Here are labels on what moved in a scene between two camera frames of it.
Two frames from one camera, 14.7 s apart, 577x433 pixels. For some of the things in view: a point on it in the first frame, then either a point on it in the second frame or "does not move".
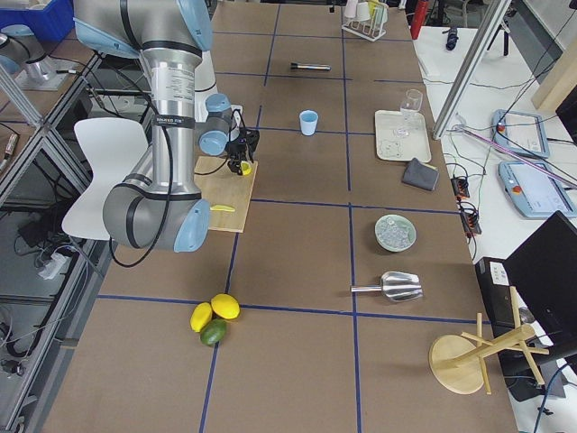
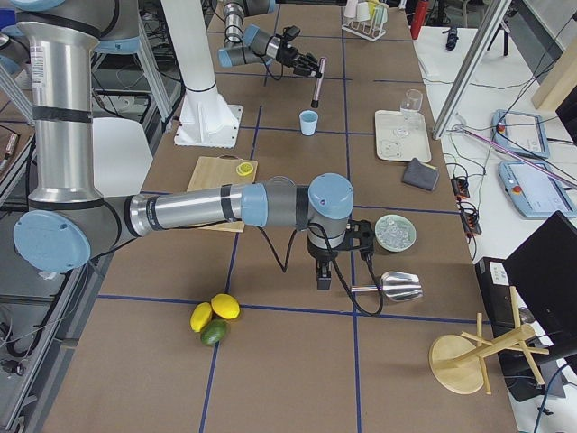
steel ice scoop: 398,286 does not move
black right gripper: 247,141 → 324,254
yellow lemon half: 246,168 does not move
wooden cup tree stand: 460,364 does not move
